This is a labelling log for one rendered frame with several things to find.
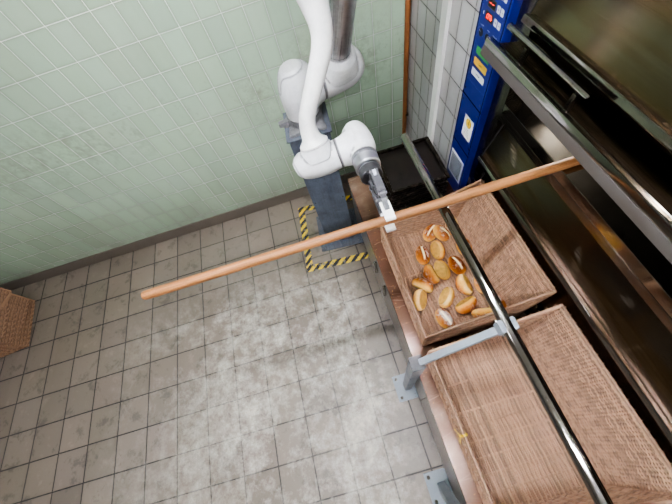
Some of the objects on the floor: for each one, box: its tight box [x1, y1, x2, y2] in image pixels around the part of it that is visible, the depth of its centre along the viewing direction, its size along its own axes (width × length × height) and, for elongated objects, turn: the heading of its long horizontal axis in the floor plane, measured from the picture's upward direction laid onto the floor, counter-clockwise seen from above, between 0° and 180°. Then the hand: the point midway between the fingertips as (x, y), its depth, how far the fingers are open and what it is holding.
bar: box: [392, 133, 614, 504], centre depth 131 cm, size 31×127×118 cm, turn 20°
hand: (388, 217), depth 92 cm, fingers open, 5 cm apart
